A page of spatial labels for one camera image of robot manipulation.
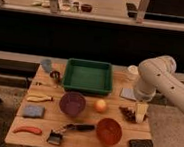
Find pale object on shelf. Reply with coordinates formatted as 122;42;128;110
31;1;50;8

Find black rectangular remote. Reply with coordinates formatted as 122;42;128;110
128;139;153;147

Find white paper cup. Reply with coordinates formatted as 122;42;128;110
126;65;139;80

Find yellow red apple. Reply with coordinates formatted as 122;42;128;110
93;99;108;113

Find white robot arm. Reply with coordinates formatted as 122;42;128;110
133;55;184;113

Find dark red bowl on shelf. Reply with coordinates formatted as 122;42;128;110
80;3;93;13

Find orange red bowl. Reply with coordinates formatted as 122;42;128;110
96;117;123;147

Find blue sponge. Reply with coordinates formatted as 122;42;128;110
23;105;45;118

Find grey blue cloth square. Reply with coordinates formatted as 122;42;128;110
120;88;136;100

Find yellow banana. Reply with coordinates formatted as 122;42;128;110
26;95;54;103

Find purple bowl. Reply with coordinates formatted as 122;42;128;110
59;91;86;117

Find green plastic tray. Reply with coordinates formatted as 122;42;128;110
62;58;113;96

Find small jar on shelf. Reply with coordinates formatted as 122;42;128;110
71;1;80;12

